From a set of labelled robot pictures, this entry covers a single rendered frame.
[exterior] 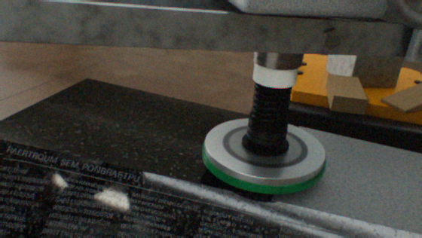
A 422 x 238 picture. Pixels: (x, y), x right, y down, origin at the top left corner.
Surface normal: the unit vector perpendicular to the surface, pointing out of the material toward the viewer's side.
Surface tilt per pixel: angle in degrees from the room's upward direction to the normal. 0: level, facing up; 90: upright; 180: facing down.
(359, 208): 0
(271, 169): 0
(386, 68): 90
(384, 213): 0
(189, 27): 90
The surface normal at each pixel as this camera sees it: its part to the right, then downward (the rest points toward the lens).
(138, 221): -0.11, -0.32
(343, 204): 0.09, -0.88
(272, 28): 0.27, 0.48
